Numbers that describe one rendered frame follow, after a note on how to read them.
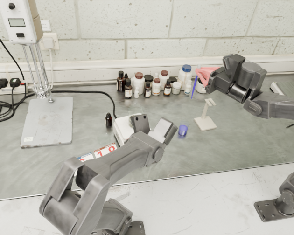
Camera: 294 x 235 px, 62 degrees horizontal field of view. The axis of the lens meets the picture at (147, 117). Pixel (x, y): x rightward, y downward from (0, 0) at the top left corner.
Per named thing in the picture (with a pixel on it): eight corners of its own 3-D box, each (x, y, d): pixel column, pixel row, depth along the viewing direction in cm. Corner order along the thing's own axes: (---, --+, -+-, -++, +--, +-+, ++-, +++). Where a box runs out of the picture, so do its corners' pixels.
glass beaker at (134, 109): (145, 128, 99) (147, 113, 93) (130, 132, 97) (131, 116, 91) (139, 117, 104) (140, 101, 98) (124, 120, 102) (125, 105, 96)
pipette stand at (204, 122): (216, 127, 115) (224, 107, 106) (201, 131, 112) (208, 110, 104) (208, 116, 120) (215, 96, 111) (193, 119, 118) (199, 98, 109)
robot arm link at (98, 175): (141, 126, 66) (45, 168, 40) (169, 141, 63) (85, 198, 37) (129, 162, 71) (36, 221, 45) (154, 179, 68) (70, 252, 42)
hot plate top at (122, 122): (152, 133, 98) (152, 131, 98) (124, 141, 94) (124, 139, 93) (140, 114, 106) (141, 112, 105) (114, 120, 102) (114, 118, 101)
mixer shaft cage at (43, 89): (51, 98, 99) (37, 40, 82) (33, 99, 98) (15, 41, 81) (52, 88, 104) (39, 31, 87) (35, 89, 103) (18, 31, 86)
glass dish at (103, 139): (112, 144, 103) (112, 140, 101) (99, 147, 101) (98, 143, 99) (108, 134, 106) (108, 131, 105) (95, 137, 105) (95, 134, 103)
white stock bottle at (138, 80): (141, 96, 127) (142, 79, 120) (130, 93, 129) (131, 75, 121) (145, 90, 132) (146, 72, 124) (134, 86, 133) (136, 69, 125)
